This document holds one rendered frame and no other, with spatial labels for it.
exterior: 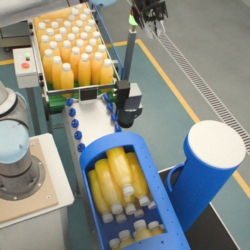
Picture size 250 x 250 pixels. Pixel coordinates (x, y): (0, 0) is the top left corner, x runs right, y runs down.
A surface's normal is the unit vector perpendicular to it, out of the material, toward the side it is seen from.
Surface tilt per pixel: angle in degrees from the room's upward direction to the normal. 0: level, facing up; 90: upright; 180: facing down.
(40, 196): 1
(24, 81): 90
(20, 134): 7
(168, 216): 34
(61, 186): 0
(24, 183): 72
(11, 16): 102
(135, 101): 90
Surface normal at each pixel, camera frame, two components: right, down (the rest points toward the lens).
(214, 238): 0.12, -0.62
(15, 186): 0.26, 0.54
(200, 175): -0.48, 0.65
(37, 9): 0.28, 0.87
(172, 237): 0.52, -0.63
